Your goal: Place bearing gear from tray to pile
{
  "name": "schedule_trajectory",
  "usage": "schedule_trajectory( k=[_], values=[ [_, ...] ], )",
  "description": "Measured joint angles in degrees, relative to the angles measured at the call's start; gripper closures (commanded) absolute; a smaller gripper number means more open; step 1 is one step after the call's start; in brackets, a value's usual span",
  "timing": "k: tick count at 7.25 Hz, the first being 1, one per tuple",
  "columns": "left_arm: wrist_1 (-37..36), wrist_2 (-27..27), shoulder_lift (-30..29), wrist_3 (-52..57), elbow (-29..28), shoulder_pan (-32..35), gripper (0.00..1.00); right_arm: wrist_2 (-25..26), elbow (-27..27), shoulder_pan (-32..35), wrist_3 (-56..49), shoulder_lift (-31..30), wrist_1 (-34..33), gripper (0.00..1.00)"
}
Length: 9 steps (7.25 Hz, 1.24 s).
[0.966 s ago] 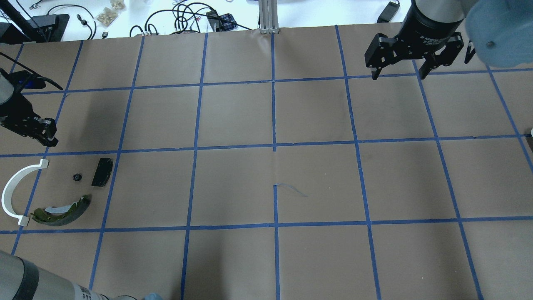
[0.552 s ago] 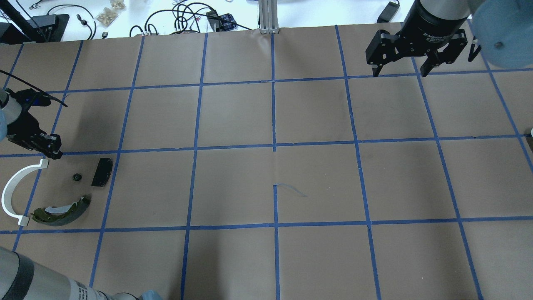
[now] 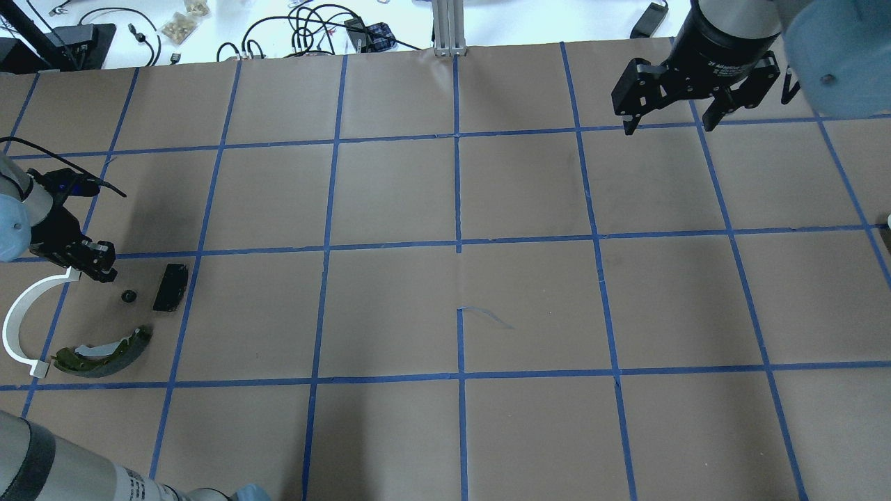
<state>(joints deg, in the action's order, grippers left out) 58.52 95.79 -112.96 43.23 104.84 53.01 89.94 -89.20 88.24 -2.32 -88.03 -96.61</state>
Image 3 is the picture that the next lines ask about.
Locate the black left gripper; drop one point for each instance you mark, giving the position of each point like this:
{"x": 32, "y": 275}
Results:
{"x": 50, "y": 234}

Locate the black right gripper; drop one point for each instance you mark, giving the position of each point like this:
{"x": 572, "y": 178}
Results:
{"x": 717, "y": 47}

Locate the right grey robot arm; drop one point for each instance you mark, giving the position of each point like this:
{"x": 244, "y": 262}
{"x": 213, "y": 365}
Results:
{"x": 835, "y": 53}

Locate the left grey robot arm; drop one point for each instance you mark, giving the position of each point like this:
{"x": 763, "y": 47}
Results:
{"x": 34, "y": 220}

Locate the black power adapter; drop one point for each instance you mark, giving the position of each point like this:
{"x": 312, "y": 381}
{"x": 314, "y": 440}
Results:
{"x": 650, "y": 20}

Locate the dark grey brake pad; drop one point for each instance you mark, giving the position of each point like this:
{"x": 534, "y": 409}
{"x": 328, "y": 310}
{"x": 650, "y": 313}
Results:
{"x": 172, "y": 287}

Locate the olive green brake shoe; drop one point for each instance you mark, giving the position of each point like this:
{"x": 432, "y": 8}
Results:
{"x": 102, "y": 361}

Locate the bag of small parts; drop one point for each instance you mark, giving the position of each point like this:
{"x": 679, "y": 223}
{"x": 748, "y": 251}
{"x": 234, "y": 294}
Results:
{"x": 185, "y": 22}

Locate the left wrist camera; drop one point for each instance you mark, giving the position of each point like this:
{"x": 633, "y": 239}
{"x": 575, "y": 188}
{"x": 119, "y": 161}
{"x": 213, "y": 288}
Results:
{"x": 66, "y": 182}

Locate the aluminium frame post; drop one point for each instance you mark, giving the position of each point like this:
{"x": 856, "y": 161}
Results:
{"x": 448, "y": 28}

